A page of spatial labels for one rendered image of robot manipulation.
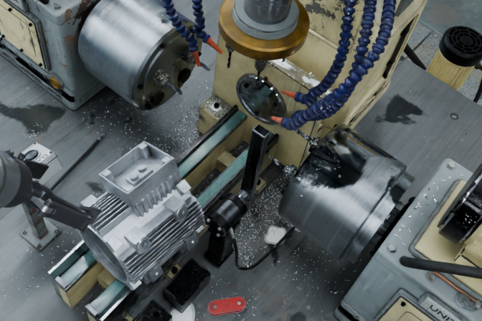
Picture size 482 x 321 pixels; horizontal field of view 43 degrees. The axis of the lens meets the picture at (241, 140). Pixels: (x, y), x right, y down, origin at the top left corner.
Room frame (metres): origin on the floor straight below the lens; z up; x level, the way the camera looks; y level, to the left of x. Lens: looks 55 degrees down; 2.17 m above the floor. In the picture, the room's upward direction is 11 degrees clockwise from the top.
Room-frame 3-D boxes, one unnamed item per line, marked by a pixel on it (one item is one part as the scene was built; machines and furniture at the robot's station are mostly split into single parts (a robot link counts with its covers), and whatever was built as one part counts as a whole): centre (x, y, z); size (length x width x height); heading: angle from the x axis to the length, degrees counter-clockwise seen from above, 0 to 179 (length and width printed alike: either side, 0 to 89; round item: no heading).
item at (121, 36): (1.02, 0.33, 1.04); 0.37 x 0.25 x 0.25; 60
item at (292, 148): (0.98, -0.06, 0.97); 0.30 x 0.11 x 0.34; 60
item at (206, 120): (0.96, 0.08, 0.86); 0.07 x 0.06 x 0.12; 60
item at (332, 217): (0.68, -0.27, 1.04); 0.41 x 0.25 x 0.25; 60
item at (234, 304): (0.48, -0.04, 0.81); 0.09 x 0.03 x 0.02; 110
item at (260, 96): (0.93, -0.03, 1.02); 0.15 x 0.02 x 0.15; 60
